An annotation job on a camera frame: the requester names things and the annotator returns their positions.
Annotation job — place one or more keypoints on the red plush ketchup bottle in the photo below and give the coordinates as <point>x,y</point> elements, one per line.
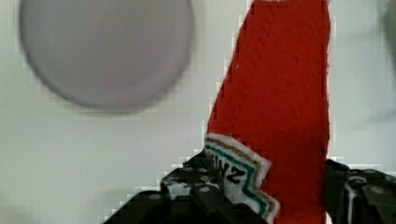
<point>268,131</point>

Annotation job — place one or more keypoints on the grey round plate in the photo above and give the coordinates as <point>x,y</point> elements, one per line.
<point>109,54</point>

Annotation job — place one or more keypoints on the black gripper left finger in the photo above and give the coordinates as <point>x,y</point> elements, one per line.
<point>191,194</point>

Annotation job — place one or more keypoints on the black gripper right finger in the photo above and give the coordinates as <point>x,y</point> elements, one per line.
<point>356,196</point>

